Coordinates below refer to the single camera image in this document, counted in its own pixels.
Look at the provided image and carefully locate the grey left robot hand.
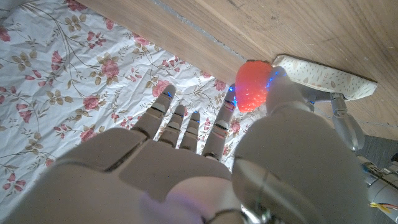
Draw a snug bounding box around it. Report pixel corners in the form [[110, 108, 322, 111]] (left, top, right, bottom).
[[298, 83, 398, 215]]

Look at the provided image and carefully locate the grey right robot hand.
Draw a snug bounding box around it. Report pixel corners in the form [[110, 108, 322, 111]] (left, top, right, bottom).
[[0, 67, 373, 224]]

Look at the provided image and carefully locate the cream patterned pen bag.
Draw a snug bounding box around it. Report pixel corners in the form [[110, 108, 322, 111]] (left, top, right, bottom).
[[272, 54, 379, 101]]

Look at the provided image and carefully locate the red ball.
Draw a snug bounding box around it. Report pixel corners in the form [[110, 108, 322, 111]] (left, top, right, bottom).
[[234, 60, 274, 113]]

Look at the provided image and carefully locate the floral backdrop cloth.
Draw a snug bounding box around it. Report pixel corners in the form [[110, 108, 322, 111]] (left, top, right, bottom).
[[0, 0, 268, 215]]

